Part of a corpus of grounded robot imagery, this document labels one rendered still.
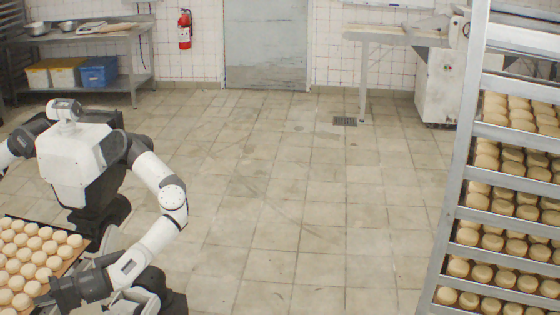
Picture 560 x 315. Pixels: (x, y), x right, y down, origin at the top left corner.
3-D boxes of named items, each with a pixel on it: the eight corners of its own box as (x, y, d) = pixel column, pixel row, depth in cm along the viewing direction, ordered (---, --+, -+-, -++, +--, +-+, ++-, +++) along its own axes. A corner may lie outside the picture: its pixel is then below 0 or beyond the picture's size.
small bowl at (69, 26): (54, 34, 500) (54, 25, 495) (65, 29, 524) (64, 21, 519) (72, 32, 497) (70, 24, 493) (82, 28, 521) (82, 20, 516)
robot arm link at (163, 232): (158, 265, 124) (200, 219, 134) (153, 250, 115) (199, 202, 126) (132, 244, 126) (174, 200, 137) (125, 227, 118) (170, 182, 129)
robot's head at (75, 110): (67, 107, 142) (56, 94, 135) (86, 108, 140) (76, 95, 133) (60, 123, 139) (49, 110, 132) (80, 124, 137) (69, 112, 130)
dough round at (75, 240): (67, 249, 123) (65, 244, 122) (69, 239, 127) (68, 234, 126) (82, 248, 124) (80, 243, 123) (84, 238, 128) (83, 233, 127)
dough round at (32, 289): (30, 300, 103) (28, 295, 102) (22, 291, 105) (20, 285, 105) (45, 291, 106) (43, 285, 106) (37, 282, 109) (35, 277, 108)
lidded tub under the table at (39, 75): (25, 88, 518) (22, 69, 506) (45, 77, 559) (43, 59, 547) (48, 88, 512) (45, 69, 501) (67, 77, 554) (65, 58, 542)
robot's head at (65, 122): (60, 120, 143) (55, 97, 139) (82, 122, 142) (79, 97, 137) (49, 128, 138) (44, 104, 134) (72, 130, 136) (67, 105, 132)
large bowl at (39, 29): (19, 39, 489) (17, 28, 483) (35, 32, 523) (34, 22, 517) (42, 37, 485) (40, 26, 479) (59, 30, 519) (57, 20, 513)
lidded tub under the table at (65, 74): (49, 88, 513) (46, 68, 501) (68, 76, 554) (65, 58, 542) (74, 87, 509) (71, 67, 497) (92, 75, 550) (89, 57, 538)
